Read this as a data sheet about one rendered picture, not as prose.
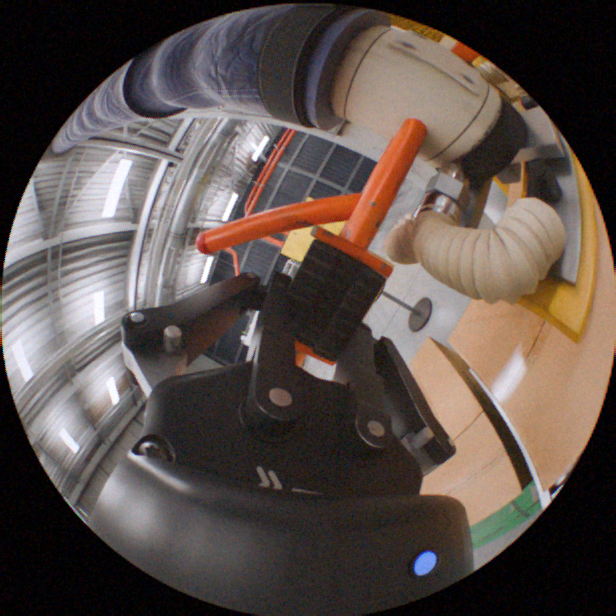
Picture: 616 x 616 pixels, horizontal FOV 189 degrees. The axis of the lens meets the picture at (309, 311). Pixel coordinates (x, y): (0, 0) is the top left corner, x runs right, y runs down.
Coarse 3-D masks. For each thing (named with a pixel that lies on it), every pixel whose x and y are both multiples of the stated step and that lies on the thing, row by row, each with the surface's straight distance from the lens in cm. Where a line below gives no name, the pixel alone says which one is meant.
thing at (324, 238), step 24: (312, 240) 13; (336, 240) 13; (312, 264) 13; (336, 264) 13; (360, 264) 14; (384, 264) 14; (288, 288) 13; (312, 288) 13; (336, 288) 14; (360, 288) 13; (288, 312) 14; (312, 312) 14; (336, 312) 13; (360, 312) 14; (312, 336) 15; (336, 336) 14; (336, 360) 16
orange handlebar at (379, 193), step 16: (464, 48) 25; (400, 128) 19; (416, 128) 19; (400, 144) 17; (416, 144) 18; (384, 160) 17; (400, 160) 16; (384, 176) 16; (400, 176) 16; (368, 192) 15; (384, 192) 15; (368, 208) 15; (384, 208) 15; (352, 224) 15; (368, 224) 15; (352, 240) 14; (368, 240) 15
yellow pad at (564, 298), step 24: (528, 96) 31; (528, 168) 19; (552, 168) 23; (576, 168) 23; (528, 192) 22; (552, 192) 19; (576, 192) 20; (576, 216) 18; (576, 240) 16; (552, 264) 16; (576, 264) 15; (552, 288) 16; (576, 288) 15; (552, 312) 15; (576, 312) 14; (576, 336) 14
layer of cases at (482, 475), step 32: (448, 352) 120; (448, 384) 97; (448, 416) 92; (480, 416) 83; (480, 448) 80; (512, 448) 85; (448, 480) 86; (480, 480) 79; (512, 480) 75; (480, 512) 79
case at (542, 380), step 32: (512, 192) 57; (608, 256) 39; (608, 288) 36; (480, 320) 43; (512, 320) 38; (544, 320) 36; (608, 320) 34; (480, 352) 40; (512, 352) 36; (544, 352) 34; (576, 352) 33; (608, 352) 33; (512, 384) 35; (544, 384) 33; (576, 384) 32; (608, 384) 32; (512, 416) 33; (544, 416) 32; (576, 416) 31; (544, 448) 31; (576, 448) 31; (544, 480) 32
